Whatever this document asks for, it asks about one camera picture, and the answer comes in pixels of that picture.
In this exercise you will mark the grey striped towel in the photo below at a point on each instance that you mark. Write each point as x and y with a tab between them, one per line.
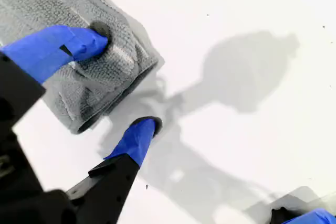
39	3

